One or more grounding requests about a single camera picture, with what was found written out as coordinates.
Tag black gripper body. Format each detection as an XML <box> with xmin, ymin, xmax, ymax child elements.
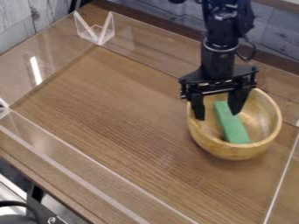
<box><xmin>179</xmin><ymin>42</ymin><xmax>258</xmax><ymax>101</ymax></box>

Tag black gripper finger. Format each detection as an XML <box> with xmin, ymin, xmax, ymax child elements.
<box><xmin>229</xmin><ymin>88</ymin><xmax>251</xmax><ymax>115</ymax></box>
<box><xmin>191</xmin><ymin>94</ymin><xmax>206</xmax><ymax>121</ymax></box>

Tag green rectangular stick block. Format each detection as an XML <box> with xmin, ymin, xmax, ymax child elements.
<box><xmin>214</xmin><ymin>101</ymin><xmax>251</xmax><ymax>144</ymax></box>

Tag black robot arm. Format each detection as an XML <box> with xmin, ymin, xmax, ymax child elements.
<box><xmin>179</xmin><ymin>0</ymin><xmax>258</xmax><ymax>121</ymax></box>

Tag round wooden bowl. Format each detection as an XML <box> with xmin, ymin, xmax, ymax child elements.
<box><xmin>187</xmin><ymin>88</ymin><xmax>283</xmax><ymax>161</ymax></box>

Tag clear acrylic tray wall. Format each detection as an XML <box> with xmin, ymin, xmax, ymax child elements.
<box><xmin>0</xmin><ymin>13</ymin><xmax>299</xmax><ymax>224</ymax></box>

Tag clear acrylic corner bracket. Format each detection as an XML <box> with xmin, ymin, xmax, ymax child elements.
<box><xmin>74</xmin><ymin>11</ymin><xmax>115</xmax><ymax>46</ymax></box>

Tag black metal table frame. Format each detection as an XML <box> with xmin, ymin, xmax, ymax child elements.
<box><xmin>27</xmin><ymin>185</ymin><xmax>70</xmax><ymax>224</ymax></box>

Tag black cable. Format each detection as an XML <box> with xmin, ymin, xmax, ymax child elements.
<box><xmin>0</xmin><ymin>199</ymin><xmax>34</xmax><ymax>224</ymax></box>

